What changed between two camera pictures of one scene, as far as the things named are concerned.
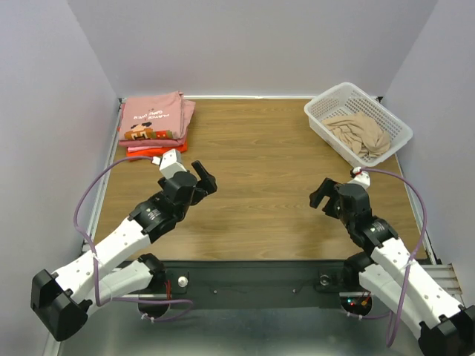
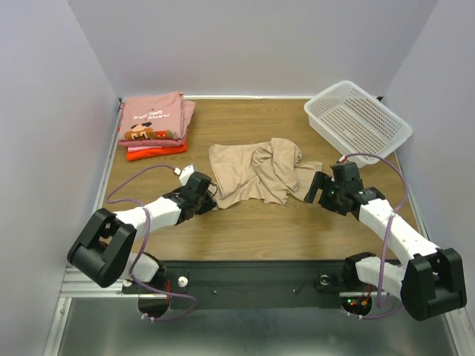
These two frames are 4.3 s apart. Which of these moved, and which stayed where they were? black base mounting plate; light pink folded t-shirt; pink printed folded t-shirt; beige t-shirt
Moved: beige t-shirt
Stayed: black base mounting plate; pink printed folded t-shirt; light pink folded t-shirt
